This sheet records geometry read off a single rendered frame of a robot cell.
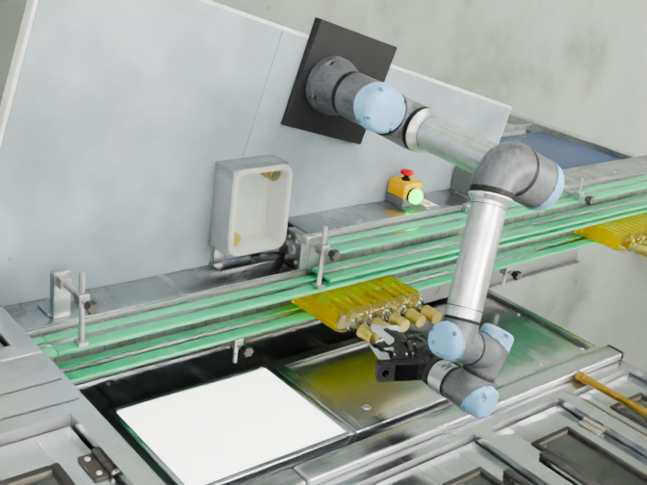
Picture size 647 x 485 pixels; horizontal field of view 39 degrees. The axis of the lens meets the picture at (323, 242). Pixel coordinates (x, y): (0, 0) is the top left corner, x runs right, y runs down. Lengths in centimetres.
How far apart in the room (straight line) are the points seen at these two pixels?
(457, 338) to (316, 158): 78
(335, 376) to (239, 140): 63
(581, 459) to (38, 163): 138
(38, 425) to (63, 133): 79
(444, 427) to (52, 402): 101
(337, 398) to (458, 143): 66
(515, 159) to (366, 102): 42
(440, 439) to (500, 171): 64
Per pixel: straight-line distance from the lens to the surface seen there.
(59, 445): 139
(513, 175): 190
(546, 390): 242
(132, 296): 213
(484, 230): 188
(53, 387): 148
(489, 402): 198
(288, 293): 224
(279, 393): 214
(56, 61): 196
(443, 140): 216
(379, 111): 216
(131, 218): 215
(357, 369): 229
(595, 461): 224
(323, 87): 226
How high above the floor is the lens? 251
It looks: 44 degrees down
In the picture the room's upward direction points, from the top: 120 degrees clockwise
